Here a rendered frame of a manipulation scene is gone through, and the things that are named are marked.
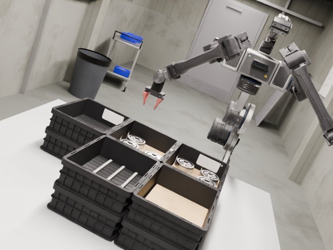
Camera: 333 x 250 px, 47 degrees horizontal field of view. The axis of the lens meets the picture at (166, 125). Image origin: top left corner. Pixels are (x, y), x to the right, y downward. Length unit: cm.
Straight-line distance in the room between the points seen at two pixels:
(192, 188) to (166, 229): 37
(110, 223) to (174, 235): 25
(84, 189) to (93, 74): 381
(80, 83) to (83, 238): 392
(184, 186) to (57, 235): 61
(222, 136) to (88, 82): 283
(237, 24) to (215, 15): 52
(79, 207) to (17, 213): 22
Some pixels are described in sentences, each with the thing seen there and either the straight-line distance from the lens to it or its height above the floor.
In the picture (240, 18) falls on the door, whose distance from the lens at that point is 914.
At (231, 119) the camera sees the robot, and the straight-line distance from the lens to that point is 234.
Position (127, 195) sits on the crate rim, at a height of 92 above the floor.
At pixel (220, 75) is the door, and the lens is 920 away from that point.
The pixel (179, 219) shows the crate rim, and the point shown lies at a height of 92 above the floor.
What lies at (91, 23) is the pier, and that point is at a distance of 574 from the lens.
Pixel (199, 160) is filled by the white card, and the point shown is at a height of 88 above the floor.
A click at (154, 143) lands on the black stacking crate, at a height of 86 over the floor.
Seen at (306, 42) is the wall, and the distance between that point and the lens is 931.
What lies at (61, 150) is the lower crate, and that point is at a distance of 198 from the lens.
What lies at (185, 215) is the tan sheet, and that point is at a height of 83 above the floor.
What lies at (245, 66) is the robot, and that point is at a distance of 229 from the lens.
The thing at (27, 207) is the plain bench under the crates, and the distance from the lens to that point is 160.
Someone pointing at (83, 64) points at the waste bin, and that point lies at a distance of 522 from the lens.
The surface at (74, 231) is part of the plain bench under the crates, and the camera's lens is 154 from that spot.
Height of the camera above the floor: 159
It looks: 16 degrees down
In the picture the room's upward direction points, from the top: 23 degrees clockwise
